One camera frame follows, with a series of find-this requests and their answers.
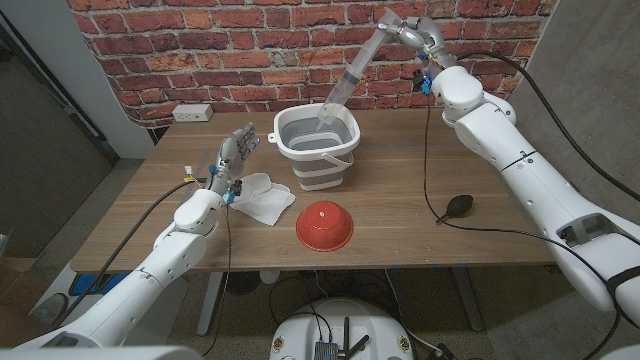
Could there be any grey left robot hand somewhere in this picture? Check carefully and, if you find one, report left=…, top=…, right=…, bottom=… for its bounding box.
left=207, top=122, right=262, bottom=202

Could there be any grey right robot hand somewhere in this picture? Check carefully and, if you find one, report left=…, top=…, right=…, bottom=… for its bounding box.
left=377, top=15, right=459, bottom=77

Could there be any large clear plastic syringe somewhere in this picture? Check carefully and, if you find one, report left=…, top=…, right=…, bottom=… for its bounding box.
left=315, top=7, right=404, bottom=132

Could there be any white cloth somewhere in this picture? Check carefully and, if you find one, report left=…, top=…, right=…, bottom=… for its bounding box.
left=230, top=172, right=297, bottom=227

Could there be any white grey collapsible bucket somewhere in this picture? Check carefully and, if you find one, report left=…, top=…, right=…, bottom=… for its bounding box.
left=267, top=103, right=362, bottom=192

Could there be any red bowl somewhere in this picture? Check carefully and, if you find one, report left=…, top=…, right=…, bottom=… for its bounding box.
left=295, top=200, right=355, bottom=253

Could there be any white power outlet strip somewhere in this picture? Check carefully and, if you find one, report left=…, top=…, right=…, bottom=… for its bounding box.
left=171, top=103, right=214, bottom=123

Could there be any brick print backdrop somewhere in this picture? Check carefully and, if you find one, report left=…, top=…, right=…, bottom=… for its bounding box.
left=66, top=0, right=559, bottom=129

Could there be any white table leg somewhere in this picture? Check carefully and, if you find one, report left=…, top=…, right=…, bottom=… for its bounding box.
left=196, top=271, right=225, bottom=336

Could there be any black rubber air blower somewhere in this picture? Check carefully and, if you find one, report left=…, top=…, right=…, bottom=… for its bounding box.
left=435, top=194, right=474, bottom=225

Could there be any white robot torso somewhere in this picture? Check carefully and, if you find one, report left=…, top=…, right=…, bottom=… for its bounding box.
left=268, top=298, right=415, bottom=360

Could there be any blue floor object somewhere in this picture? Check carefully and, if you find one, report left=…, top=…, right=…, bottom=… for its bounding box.
left=68, top=272, right=109, bottom=297

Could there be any grey module with black antennas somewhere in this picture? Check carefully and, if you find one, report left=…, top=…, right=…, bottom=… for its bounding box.
left=313, top=317, right=371, bottom=360

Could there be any grey table leg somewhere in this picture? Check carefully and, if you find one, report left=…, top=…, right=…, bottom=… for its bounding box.
left=452, top=267, right=485, bottom=332

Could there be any thin black left wrist cable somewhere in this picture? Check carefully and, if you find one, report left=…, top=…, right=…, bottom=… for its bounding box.
left=200, top=201, right=234, bottom=357

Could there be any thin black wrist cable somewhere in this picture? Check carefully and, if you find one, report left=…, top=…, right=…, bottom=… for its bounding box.
left=422, top=91, right=611, bottom=289
left=200, top=201, right=234, bottom=357

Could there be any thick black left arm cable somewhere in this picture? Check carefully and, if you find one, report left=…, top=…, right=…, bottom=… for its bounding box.
left=52, top=178, right=211, bottom=326

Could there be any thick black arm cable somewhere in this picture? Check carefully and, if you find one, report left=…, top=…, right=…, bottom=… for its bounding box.
left=52, top=178, right=211, bottom=326
left=456, top=48, right=640, bottom=360

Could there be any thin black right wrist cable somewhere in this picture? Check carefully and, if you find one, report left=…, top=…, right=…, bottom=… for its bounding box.
left=422, top=91, right=611, bottom=289

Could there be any black floor cable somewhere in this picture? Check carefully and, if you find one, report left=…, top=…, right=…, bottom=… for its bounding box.
left=267, top=276, right=335, bottom=347

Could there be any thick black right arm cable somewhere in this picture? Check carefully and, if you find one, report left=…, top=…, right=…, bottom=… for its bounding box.
left=456, top=48, right=640, bottom=360

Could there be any white floor cable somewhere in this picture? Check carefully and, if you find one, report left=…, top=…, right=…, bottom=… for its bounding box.
left=383, top=268, right=442, bottom=357

